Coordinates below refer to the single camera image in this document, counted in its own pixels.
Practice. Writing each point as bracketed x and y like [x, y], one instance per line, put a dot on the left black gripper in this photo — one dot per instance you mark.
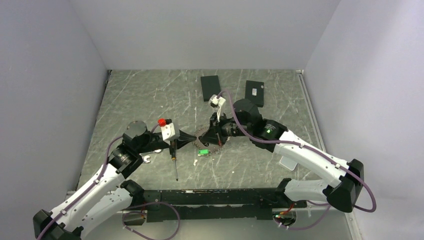
[183, 135]

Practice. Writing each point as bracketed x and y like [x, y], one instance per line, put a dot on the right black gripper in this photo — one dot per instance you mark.
[214, 135]

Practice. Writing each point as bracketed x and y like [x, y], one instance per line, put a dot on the numbered metal key ring disc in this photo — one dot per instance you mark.
[214, 149]

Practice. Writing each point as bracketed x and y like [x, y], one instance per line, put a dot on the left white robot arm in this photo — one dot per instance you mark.
[109, 190]

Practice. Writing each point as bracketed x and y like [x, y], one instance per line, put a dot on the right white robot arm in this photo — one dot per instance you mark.
[341, 181]

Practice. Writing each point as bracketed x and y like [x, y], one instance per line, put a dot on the black yellow screwdriver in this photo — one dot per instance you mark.
[174, 164]

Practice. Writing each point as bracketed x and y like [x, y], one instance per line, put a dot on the green key tag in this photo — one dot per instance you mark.
[203, 152]

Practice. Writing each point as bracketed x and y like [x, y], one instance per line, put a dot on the upper silver wrench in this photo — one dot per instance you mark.
[157, 151]

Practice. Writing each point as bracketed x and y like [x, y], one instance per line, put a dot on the silver wrench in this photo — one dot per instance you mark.
[146, 159]
[157, 151]

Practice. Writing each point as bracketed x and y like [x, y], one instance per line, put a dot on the lower silver wrench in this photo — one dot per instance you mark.
[146, 159]

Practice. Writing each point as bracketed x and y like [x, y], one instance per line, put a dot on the plain black box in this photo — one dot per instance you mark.
[210, 85]

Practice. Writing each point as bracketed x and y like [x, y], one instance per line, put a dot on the black box with label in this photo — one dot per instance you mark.
[255, 92]

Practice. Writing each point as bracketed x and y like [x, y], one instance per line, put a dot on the clear plastic card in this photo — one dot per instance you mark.
[287, 163]

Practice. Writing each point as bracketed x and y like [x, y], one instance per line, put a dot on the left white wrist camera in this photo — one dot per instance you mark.
[170, 132]

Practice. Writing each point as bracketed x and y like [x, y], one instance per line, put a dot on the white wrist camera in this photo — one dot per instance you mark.
[217, 103]
[170, 132]

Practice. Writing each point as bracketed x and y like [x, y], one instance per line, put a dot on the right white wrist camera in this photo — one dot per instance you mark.
[217, 103]

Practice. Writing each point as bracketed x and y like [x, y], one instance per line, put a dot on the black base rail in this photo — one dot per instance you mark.
[205, 204]

